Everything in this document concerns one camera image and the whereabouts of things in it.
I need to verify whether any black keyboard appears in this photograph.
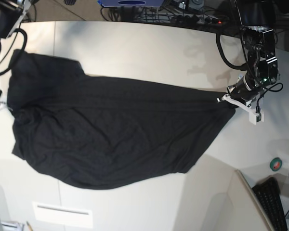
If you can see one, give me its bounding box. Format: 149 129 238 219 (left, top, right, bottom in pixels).
252 177 288 231

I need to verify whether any green tape roll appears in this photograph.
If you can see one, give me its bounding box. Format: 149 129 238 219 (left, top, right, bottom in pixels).
269 157 283 172

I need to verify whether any blue box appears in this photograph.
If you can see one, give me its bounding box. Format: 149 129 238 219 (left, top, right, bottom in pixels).
98 0 164 7

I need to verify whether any black power strip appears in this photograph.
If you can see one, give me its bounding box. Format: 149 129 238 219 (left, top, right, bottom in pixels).
170 14 223 25

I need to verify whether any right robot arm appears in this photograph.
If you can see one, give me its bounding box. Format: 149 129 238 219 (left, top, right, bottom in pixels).
0 0 35 76

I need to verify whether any black t-shirt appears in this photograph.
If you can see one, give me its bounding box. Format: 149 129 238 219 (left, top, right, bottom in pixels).
7 50 236 190

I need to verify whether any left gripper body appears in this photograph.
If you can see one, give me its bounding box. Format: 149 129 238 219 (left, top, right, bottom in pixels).
231 74 263 103

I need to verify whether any white cable slot cover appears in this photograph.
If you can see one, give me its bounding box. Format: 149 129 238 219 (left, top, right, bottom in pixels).
32 202 93 229

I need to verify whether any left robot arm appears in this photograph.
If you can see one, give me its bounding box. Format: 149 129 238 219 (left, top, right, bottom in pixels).
216 0 282 124

